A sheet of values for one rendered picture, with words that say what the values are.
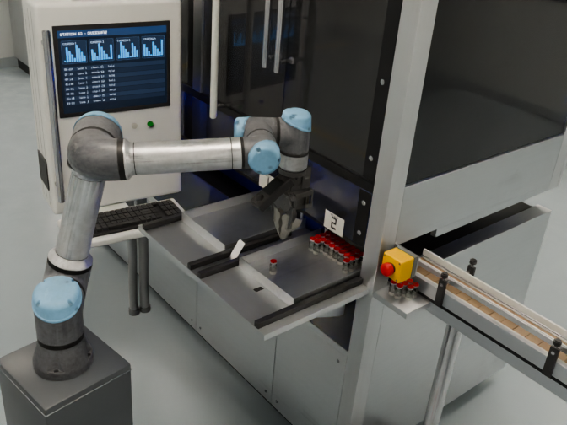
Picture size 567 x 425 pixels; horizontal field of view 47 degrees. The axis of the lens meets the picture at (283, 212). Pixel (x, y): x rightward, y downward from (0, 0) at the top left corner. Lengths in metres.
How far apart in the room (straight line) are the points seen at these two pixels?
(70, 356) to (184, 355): 1.34
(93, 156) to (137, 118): 0.96
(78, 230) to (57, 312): 0.21
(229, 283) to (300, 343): 0.52
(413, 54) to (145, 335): 1.98
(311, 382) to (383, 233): 0.75
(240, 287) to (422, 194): 0.60
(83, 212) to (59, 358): 0.37
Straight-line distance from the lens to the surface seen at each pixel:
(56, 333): 1.74
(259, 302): 1.90
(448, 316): 1.99
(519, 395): 3.19
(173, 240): 2.18
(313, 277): 2.03
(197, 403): 2.85
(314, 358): 2.37
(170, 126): 2.53
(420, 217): 2.02
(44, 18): 2.29
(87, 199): 1.70
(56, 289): 1.74
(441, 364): 2.14
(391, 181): 1.83
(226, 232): 2.23
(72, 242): 1.77
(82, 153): 1.54
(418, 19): 1.70
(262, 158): 1.50
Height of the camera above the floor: 2.00
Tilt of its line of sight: 28 degrees down
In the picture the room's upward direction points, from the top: 5 degrees clockwise
